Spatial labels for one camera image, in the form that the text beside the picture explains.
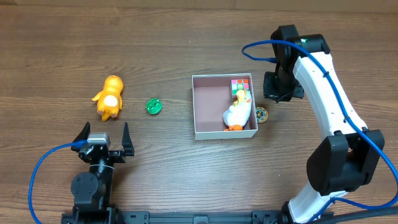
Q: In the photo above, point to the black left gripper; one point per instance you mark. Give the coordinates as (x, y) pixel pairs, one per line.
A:
(113, 154)

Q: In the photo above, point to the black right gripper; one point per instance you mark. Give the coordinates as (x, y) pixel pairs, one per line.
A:
(280, 93)

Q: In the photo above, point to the colourful puzzle cube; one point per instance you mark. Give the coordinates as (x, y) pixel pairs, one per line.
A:
(236, 85)

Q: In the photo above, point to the white plush duck yellow hat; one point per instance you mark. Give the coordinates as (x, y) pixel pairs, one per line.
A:
(237, 115)

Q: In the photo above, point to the white cardboard box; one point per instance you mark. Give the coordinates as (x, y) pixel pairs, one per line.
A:
(211, 98)

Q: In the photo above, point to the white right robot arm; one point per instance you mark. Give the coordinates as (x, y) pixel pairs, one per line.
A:
(343, 161)

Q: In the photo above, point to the gold blue spinning top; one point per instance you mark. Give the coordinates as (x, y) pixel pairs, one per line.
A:
(261, 114)

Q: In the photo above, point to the orange plush toy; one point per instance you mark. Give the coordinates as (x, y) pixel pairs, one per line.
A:
(109, 101)

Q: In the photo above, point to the green spinning top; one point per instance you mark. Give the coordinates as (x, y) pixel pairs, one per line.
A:
(154, 106)

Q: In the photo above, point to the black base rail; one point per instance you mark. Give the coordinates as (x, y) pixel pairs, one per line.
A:
(144, 217)

